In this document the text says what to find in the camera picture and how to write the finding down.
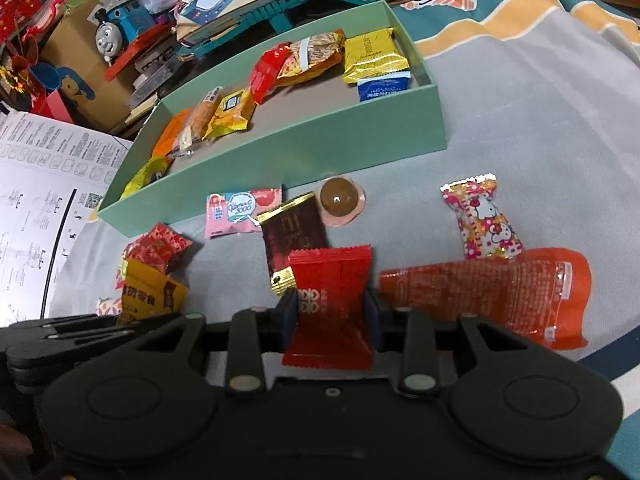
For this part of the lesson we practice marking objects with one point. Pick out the yellow-orange small snack packet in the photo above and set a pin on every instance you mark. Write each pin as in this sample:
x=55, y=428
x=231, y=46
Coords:
x=150, y=295

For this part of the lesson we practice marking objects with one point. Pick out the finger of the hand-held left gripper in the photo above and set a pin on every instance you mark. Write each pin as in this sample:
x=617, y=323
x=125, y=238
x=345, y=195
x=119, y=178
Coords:
x=75, y=337
x=50, y=322

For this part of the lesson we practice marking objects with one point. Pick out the cartoon cat candy packet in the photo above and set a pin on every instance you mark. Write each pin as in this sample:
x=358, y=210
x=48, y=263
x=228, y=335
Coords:
x=482, y=220

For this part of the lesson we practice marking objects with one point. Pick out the yellow-green candy packet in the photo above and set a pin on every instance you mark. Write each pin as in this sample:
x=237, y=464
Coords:
x=145, y=175

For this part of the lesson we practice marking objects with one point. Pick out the red patterned candy packet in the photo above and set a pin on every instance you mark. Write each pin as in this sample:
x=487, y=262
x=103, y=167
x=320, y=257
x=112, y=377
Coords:
x=157, y=250

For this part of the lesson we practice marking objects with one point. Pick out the long clear biscuit packet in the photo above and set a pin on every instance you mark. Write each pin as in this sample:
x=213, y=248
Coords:
x=200, y=115

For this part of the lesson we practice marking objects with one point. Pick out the brown jelly cup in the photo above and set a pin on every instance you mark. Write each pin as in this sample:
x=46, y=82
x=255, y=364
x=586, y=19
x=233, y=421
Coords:
x=337, y=197

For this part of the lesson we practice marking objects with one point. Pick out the teal cardboard box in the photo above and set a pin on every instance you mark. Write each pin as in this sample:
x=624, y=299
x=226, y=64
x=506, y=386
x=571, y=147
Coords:
x=300, y=160

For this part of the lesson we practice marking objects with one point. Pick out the blue toy train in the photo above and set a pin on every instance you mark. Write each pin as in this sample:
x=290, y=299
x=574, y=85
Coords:
x=125, y=20

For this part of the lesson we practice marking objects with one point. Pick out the yellow cartoon snack packet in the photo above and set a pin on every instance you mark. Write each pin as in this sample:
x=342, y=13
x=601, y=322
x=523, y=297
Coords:
x=230, y=110

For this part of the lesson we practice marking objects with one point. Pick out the red paper gift bag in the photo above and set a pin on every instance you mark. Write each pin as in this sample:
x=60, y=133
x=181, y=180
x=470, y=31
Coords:
x=50, y=107

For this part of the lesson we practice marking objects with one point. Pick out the orange-red clear pouch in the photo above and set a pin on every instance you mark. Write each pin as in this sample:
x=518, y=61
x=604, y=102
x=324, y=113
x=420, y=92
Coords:
x=475, y=285

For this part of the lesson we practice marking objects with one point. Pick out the red printed box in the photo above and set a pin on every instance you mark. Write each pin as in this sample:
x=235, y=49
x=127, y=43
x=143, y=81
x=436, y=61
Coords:
x=15, y=10

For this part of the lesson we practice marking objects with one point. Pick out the pink fruit candy packet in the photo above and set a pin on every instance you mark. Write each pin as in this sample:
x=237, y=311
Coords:
x=107, y=306

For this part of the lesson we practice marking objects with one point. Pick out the red printed snack packet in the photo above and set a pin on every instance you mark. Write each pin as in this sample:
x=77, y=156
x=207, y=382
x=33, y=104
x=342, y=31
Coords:
x=262, y=75

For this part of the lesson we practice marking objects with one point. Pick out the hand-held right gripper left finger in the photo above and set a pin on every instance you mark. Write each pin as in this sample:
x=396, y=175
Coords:
x=290, y=320

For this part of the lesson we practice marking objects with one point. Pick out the blue white biscuit packet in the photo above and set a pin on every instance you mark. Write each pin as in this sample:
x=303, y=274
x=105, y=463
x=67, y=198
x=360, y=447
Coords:
x=382, y=89

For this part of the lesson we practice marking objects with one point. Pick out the plain red candy packet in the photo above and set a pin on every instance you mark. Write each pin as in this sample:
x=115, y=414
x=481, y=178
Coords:
x=327, y=310

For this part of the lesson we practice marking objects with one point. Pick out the red plastic toy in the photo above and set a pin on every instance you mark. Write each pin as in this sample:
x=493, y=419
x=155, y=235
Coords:
x=50, y=10

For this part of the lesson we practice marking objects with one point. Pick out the teal toy bridge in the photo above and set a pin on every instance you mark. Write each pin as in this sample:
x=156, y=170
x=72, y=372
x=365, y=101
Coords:
x=280, y=12

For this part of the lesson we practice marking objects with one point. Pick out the grey small box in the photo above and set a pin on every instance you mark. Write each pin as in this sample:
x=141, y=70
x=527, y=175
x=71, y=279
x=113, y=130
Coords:
x=155, y=60

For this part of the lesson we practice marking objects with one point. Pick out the brown cardboard box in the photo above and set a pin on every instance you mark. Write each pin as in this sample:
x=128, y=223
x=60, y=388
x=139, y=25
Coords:
x=75, y=60

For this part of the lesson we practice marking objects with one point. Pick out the yellow wafer packet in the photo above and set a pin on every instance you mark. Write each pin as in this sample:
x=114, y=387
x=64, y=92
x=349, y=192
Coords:
x=375, y=55

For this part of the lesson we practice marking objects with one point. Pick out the striped cracker stick packet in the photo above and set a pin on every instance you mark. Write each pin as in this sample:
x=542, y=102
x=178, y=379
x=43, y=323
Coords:
x=315, y=55

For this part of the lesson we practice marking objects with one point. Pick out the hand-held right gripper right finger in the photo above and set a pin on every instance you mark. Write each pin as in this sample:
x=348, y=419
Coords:
x=372, y=320

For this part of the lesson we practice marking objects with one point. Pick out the dark brown chocolate packet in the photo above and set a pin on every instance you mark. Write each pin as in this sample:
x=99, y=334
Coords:
x=290, y=235

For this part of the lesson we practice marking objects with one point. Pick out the white instruction sheet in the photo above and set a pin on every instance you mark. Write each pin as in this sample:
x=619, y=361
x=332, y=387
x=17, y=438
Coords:
x=40, y=200

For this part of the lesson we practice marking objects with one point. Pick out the orange snack packet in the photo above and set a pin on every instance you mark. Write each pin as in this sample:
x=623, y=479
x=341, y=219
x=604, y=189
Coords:
x=167, y=135

